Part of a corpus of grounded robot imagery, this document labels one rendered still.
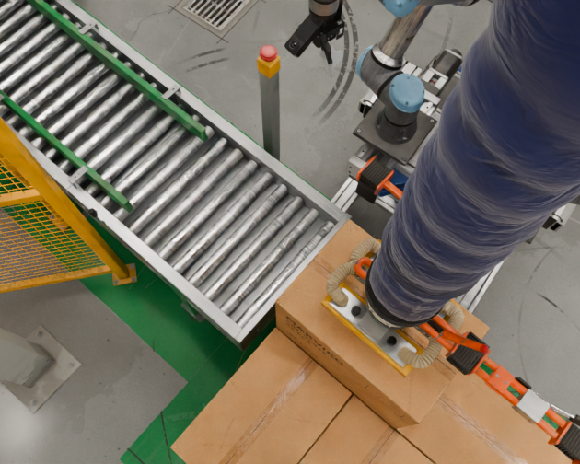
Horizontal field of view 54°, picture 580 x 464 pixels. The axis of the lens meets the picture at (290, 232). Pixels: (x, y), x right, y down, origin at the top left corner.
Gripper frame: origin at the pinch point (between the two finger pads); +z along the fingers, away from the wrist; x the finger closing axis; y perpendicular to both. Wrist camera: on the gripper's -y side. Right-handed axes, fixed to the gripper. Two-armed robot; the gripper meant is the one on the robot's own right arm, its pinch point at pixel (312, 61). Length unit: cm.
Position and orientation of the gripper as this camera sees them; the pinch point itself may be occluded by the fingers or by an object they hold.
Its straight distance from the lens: 167.7
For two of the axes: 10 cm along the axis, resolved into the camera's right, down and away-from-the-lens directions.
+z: -0.1, 3.6, 9.3
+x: -6.2, -7.3, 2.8
